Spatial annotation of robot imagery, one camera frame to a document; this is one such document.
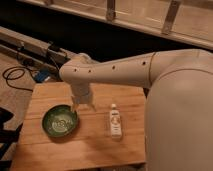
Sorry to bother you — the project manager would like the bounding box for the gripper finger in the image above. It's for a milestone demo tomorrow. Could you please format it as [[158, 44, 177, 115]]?
[[88, 103, 96, 112], [71, 104, 79, 112]]

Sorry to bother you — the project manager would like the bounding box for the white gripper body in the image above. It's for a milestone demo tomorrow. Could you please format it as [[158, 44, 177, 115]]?
[[71, 83, 93, 104]]

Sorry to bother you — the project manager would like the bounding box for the white plastic bottle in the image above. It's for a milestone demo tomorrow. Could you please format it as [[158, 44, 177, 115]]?
[[109, 104, 122, 139]]

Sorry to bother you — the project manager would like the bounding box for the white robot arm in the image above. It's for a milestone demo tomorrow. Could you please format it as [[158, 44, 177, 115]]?
[[59, 49, 213, 171]]

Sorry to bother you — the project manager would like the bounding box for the green ceramic bowl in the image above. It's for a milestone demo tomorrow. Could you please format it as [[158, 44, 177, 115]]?
[[42, 104, 79, 137]]

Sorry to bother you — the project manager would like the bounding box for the wooden board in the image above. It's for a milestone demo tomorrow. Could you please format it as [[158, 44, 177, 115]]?
[[10, 82, 145, 171]]

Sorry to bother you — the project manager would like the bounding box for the blue box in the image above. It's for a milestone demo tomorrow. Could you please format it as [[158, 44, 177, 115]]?
[[34, 69, 50, 83]]

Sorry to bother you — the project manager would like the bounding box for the black power adapter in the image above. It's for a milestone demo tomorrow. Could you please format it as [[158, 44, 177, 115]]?
[[47, 43, 61, 55]]

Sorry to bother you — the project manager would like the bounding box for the metal rail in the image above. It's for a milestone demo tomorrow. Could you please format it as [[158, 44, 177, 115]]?
[[0, 26, 75, 64]]

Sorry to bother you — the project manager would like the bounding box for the black cable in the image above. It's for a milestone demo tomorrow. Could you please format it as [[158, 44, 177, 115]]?
[[2, 65, 34, 93]]

